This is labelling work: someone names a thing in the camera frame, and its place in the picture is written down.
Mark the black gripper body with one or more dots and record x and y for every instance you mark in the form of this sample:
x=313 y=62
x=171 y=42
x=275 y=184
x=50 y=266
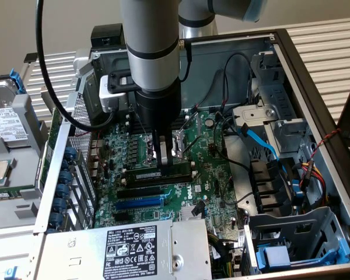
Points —
x=157 y=111

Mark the green RAM stick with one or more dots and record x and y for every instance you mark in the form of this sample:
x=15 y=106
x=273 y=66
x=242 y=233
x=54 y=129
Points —
x=146 y=174
x=3 y=195

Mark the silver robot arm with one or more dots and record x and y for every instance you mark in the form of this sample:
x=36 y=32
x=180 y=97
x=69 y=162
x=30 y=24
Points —
x=151 y=29

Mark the black RAM slot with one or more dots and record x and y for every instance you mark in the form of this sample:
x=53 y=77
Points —
x=146 y=181
x=184 y=116
x=184 y=124
x=184 y=120
x=184 y=128
x=146 y=184

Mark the silver socket cover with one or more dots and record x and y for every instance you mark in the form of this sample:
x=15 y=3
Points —
x=183 y=137

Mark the CPU socket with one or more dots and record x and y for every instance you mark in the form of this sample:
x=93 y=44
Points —
x=148 y=146

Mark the metal locking lever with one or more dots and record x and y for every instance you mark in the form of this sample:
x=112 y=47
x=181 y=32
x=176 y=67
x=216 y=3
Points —
x=189 y=121

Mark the green motherboard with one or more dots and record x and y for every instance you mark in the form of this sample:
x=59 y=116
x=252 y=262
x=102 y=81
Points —
x=178 y=191

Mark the silver coin battery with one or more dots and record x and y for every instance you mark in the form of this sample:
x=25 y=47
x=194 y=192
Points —
x=210 y=122

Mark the long black expansion slot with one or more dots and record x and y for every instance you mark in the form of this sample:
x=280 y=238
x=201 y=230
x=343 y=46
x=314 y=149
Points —
x=138 y=192

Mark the blue expansion slot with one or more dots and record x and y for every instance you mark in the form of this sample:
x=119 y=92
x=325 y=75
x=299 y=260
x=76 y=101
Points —
x=138 y=203

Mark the small silver heatsink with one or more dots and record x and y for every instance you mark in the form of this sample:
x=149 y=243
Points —
x=186 y=212

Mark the black angled plug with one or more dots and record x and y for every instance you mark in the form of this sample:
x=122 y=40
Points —
x=199 y=209

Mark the silver port block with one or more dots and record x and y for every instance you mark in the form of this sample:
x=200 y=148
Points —
x=94 y=157

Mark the short black expansion slot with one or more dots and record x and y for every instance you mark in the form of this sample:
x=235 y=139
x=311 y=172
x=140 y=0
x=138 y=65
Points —
x=121 y=216

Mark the open PC case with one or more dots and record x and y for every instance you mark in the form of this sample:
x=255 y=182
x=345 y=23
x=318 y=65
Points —
x=221 y=46

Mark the black box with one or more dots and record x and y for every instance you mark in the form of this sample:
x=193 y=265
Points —
x=105 y=33

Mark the blue slot retainer clip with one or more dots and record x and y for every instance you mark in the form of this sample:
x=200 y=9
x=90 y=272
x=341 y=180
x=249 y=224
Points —
x=66 y=165
x=59 y=205
x=56 y=220
x=63 y=190
x=65 y=177
x=70 y=153

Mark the black fan shroud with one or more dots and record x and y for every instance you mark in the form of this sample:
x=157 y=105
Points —
x=268 y=186

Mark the silver drive cage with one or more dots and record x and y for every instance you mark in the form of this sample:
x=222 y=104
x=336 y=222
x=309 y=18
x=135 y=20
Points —
x=280 y=96

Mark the silver power supply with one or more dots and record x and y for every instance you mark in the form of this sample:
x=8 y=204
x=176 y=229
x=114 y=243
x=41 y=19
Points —
x=84 y=251

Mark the grey disk bay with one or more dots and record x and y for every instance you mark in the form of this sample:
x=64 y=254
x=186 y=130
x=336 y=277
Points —
x=294 y=221

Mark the silver hard disk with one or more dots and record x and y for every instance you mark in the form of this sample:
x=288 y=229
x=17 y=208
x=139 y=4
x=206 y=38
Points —
x=6 y=122

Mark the dark leaning panel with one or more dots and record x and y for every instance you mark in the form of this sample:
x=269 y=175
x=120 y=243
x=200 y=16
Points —
x=346 y=116

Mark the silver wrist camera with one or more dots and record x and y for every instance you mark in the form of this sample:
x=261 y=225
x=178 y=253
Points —
x=111 y=99

